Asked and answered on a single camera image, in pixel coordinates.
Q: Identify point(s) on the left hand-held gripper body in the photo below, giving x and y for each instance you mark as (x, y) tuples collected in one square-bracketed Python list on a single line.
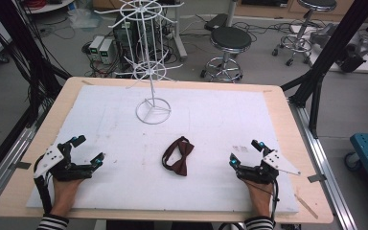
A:
[(72, 171)]

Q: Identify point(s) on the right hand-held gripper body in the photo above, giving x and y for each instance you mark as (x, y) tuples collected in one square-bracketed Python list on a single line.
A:
[(258, 172)]

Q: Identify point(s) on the person's right hand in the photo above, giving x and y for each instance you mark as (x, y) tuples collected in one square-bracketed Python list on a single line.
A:
[(260, 196)]

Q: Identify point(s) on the person's left hand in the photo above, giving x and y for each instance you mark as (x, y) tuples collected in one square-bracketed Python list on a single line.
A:
[(65, 195)]

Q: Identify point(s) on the grey tape piece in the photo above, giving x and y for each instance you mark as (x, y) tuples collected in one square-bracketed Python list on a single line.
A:
[(20, 165), (317, 178)]

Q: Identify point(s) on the dark red bow tie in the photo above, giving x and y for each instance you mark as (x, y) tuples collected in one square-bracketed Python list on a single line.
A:
[(180, 158)]

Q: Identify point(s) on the thin wooden stick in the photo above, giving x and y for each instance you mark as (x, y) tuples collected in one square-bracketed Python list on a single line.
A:
[(306, 206)]

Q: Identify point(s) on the white foam mat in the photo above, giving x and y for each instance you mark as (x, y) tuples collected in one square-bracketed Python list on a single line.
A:
[(185, 111)]

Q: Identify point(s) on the grey power supply unit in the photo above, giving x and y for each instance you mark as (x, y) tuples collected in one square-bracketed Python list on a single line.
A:
[(106, 51), (95, 46)]

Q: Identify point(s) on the black computer tower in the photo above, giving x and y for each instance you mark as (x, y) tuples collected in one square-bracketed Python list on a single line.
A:
[(121, 35)]

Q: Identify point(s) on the black flat box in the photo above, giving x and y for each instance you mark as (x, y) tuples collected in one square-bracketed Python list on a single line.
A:
[(215, 21)]

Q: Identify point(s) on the white board with grey machine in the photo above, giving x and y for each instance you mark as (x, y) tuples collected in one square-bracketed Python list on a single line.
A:
[(354, 54)]

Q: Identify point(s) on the white round table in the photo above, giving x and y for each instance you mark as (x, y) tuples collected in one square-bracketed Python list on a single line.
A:
[(49, 5)]

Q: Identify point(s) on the tall black round stool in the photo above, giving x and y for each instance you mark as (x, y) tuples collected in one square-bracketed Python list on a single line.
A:
[(316, 4)]

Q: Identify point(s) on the aluminium rail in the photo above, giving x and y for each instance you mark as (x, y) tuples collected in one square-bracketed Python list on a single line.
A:
[(319, 159), (9, 156)]

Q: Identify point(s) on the grey metal stand post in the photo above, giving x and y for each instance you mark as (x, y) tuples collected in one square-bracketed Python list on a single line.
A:
[(179, 35)]

